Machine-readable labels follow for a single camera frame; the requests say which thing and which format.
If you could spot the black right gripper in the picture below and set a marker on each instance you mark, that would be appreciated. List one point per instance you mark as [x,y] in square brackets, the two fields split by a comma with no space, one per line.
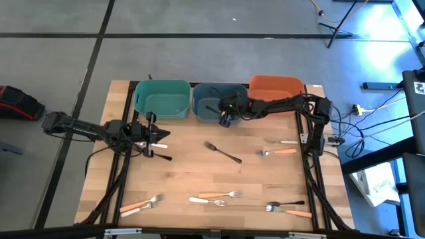
[234,106]

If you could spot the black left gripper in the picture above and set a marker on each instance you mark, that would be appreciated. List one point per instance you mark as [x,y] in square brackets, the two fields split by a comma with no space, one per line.
[142,132]

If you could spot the blue metal frame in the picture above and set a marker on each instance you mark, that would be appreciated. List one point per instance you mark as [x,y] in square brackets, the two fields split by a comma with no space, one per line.
[405,24]

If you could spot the teal plastic bin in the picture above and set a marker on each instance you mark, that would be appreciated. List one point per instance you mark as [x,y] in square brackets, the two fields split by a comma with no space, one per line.
[159,88]

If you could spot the black tripod stand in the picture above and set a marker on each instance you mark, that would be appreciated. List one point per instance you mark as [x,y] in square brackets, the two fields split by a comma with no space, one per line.
[338,28]

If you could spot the black and red bag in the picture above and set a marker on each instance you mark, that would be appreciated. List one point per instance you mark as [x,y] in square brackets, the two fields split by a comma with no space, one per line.
[16,103]

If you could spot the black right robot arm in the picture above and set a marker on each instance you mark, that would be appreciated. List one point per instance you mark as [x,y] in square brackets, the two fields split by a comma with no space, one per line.
[282,103]

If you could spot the black metal table frame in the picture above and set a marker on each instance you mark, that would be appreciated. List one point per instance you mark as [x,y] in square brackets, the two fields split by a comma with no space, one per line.
[129,89]

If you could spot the grey floor stand foot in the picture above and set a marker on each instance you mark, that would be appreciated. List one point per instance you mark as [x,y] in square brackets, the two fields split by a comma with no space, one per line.
[10,148]

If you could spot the black slanted beam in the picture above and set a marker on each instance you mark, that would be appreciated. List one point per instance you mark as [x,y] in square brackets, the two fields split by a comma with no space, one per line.
[375,156]

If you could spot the silver metal bracket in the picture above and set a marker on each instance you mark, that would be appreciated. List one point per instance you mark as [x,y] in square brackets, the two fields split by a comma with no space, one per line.
[307,235]
[123,231]

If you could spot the plain black panel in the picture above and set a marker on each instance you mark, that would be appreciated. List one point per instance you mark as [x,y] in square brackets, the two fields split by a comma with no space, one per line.
[415,192]

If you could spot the black cart with white sticker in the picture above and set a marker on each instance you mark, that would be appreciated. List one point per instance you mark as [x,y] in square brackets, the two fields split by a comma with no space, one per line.
[413,116]

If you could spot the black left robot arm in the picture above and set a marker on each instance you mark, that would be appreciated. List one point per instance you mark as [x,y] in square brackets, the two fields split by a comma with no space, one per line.
[83,129]

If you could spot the orange plastic bin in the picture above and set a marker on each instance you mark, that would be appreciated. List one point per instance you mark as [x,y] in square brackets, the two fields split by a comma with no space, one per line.
[275,86]

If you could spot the black fork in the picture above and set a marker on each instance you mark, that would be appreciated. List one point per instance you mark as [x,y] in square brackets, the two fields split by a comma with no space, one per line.
[292,202]
[164,156]
[212,109]
[225,155]

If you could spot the blue-grey plastic bin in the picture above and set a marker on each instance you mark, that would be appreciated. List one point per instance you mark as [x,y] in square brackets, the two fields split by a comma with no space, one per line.
[202,96]

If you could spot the white cardboard box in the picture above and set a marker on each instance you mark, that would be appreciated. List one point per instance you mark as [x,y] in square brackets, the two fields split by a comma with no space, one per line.
[375,186]

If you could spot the yellow power plug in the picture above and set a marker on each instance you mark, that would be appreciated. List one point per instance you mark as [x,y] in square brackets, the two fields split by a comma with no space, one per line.
[357,110]

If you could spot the black floor bar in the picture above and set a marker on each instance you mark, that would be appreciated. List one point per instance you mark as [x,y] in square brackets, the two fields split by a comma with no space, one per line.
[382,86]

